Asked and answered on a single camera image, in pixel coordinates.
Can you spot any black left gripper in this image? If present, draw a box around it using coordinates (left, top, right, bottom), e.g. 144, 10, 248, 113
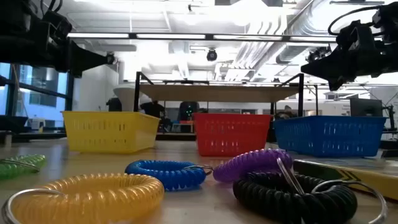
6, 34, 109, 78

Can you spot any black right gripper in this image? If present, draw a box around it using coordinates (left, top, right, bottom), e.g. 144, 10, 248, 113
300, 39, 398, 91

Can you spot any yellow crayon box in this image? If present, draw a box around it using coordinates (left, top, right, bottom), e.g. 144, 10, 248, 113
293, 157, 398, 200

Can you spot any purple spiral wrist coil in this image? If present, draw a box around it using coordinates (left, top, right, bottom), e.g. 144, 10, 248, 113
213, 148, 293, 184

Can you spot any black spiral wrist coil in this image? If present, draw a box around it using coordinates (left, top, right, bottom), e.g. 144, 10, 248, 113
233, 157, 389, 224

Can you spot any blue spiral wrist coil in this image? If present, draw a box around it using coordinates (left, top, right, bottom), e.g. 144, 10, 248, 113
124, 159, 214, 192

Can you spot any dark computer monitor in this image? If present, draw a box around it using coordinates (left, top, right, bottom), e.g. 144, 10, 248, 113
349, 98, 383, 118

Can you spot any person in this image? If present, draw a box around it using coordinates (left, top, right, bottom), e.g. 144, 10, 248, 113
275, 105, 295, 121

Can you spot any blue plastic basket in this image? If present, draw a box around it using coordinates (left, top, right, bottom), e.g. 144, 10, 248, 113
273, 115, 387, 158

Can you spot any yellow plastic basket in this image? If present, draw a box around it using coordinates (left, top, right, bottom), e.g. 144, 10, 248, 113
61, 111, 161, 155

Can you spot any overhead light bar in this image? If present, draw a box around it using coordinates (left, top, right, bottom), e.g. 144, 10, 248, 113
67, 32, 338, 44

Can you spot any red plastic basket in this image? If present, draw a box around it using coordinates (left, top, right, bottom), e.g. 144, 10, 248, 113
193, 113, 273, 157

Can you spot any black machine with green lights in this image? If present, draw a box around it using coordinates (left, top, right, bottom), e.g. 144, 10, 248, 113
178, 101, 200, 122

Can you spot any green spiral wrist coil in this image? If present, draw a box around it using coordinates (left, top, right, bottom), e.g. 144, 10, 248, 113
0, 154, 47, 180

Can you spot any yellow-orange spiral wrist coil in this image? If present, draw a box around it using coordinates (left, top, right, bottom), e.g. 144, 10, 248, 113
1, 173, 165, 224

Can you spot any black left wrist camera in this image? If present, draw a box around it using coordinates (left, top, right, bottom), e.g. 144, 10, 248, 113
40, 10, 73, 40

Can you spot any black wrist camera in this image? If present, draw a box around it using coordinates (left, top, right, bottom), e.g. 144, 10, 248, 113
40, 10, 73, 40
336, 20, 373, 52

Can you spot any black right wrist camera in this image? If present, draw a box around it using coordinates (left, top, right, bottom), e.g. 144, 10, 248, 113
336, 20, 373, 52

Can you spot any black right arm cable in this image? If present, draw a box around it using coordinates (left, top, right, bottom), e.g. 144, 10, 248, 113
327, 5, 385, 35

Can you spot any wooden riser shelf black frame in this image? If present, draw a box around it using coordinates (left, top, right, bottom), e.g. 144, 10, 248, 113
133, 71, 318, 118

